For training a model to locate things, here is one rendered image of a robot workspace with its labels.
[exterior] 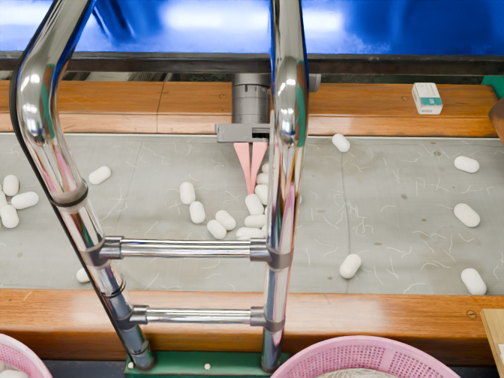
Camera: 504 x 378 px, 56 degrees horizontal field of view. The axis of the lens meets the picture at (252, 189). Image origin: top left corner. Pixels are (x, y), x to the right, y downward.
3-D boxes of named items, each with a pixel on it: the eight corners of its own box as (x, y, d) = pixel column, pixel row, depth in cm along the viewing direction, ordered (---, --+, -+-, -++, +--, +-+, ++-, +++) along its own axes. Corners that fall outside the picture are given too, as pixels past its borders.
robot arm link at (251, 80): (230, 52, 72) (233, 41, 66) (275, 54, 73) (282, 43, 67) (229, 98, 72) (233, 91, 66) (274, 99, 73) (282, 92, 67)
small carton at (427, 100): (411, 91, 83) (414, 82, 81) (431, 91, 83) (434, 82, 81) (418, 114, 79) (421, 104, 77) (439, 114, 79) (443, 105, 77)
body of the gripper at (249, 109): (287, 136, 66) (287, 83, 66) (214, 136, 66) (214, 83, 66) (284, 141, 73) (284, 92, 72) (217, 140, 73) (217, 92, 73)
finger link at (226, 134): (267, 195, 66) (268, 127, 66) (216, 194, 66) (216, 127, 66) (266, 193, 73) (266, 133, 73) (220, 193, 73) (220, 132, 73)
